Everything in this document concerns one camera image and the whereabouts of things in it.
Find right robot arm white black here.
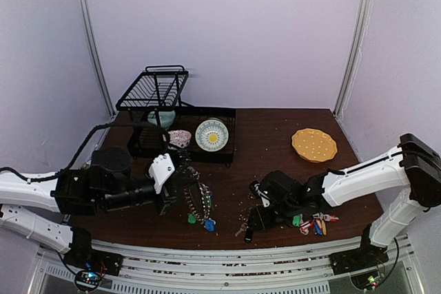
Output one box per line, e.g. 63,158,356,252
243,134,440,275

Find blue yellow patterned plate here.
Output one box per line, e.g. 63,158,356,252
195,118,229,152

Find red key tag in pile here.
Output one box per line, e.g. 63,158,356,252
299,220,314,235

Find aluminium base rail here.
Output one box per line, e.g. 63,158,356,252
29,233,423,294

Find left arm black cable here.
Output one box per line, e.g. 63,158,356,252
0,121,170,185

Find right aluminium frame post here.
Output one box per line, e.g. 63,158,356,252
334,0,371,119

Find teal ceramic bowl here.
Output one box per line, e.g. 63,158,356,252
147,110,176,129

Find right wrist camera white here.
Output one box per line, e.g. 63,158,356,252
249,180,271,207

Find left circuit board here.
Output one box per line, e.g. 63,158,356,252
74,270,103,291

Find yellow dotted plate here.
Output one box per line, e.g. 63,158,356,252
291,128,338,163

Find blue key tag on disc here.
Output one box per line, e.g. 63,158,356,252
204,218,216,232

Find green key tag in pile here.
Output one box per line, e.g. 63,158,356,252
292,214,302,227

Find circuit board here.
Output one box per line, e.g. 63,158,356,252
351,271,384,291
74,270,103,291

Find yellow key tag in pile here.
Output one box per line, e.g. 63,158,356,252
320,220,327,235

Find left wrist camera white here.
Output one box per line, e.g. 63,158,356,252
148,154,175,194

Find red headed silver key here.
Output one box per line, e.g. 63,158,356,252
322,214,339,222

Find green key tag on disc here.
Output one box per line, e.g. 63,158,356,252
187,215,196,224

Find pink patterned bowl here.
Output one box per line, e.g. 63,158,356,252
168,129,192,149

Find right circuit board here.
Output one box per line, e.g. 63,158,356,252
351,271,384,291

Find black keyring disc with rings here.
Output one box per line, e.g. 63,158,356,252
183,167,212,225

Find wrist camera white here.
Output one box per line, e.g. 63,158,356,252
148,154,175,194
249,180,271,207

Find silver key with black head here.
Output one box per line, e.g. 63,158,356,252
235,223,246,239

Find black wire dish rack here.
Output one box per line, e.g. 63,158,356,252
116,65,236,166

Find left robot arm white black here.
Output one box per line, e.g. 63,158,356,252
1,147,198,276

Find aluminium frame post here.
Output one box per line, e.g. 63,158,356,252
79,0,116,117
334,0,371,119

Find left aluminium frame post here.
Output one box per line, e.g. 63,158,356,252
79,0,116,117

